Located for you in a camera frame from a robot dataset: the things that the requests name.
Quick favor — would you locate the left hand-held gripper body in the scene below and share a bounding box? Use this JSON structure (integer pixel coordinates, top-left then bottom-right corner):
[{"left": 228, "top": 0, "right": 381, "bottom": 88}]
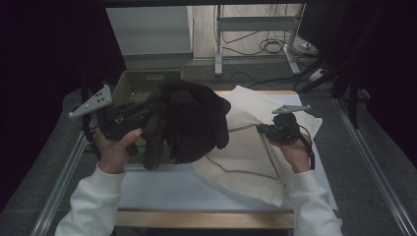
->
[{"left": 68, "top": 84, "right": 159, "bottom": 157}]

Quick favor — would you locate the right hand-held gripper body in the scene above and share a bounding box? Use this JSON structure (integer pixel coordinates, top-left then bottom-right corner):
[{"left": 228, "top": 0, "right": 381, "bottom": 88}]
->
[{"left": 268, "top": 103, "right": 312, "bottom": 146}]

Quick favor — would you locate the cream mesh laundry bag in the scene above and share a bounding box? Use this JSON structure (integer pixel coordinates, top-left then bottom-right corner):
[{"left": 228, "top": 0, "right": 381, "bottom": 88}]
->
[{"left": 191, "top": 85, "right": 324, "bottom": 208}]

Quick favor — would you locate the green woven basket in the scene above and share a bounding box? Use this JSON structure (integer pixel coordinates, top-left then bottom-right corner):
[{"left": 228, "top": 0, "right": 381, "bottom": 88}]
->
[{"left": 111, "top": 69, "right": 185, "bottom": 165}]

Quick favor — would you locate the dark cloth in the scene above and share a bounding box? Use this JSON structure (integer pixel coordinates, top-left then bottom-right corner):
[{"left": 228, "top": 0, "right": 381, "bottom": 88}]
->
[{"left": 142, "top": 80, "right": 232, "bottom": 171}]

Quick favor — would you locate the person's right hand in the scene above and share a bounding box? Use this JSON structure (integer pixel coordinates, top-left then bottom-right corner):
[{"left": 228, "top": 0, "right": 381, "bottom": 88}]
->
[{"left": 268, "top": 132, "right": 313, "bottom": 175}]

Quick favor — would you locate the person's left hand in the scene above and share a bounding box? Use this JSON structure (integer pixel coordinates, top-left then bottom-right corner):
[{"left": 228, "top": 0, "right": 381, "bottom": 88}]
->
[{"left": 93, "top": 127, "right": 144, "bottom": 175}]

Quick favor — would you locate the white power strip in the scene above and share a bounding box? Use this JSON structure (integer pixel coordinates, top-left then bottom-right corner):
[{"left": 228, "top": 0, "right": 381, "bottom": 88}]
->
[{"left": 308, "top": 68, "right": 327, "bottom": 82}]

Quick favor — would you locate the white table mat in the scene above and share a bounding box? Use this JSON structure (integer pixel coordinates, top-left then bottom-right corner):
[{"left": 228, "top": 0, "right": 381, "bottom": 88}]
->
[{"left": 117, "top": 92, "right": 338, "bottom": 211}]

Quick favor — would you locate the white cabinet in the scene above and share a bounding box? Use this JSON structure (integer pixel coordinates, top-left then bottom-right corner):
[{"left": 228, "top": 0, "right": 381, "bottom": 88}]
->
[{"left": 105, "top": 5, "right": 194, "bottom": 57}]

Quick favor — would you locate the black curtain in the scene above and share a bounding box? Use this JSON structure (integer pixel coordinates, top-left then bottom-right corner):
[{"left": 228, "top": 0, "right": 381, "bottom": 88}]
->
[
  {"left": 299, "top": 0, "right": 417, "bottom": 170},
  {"left": 0, "top": 0, "right": 127, "bottom": 210}
]

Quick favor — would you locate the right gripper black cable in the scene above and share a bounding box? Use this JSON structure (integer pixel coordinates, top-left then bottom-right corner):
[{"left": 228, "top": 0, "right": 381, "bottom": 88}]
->
[{"left": 296, "top": 124, "right": 317, "bottom": 171}]

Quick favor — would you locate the aluminium rail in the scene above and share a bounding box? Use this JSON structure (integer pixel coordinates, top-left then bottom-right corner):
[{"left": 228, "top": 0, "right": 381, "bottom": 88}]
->
[
  {"left": 332, "top": 96, "right": 417, "bottom": 236},
  {"left": 30, "top": 97, "right": 109, "bottom": 236}
]

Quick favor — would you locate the tangle of black floor cables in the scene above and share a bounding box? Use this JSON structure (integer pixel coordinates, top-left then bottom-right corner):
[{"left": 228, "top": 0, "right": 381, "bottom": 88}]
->
[{"left": 220, "top": 29, "right": 318, "bottom": 57}]

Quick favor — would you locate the white metal desk frame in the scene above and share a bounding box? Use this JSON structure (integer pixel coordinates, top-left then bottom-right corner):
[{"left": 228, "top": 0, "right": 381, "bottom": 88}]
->
[{"left": 214, "top": 3, "right": 303, "bottom": 77}]

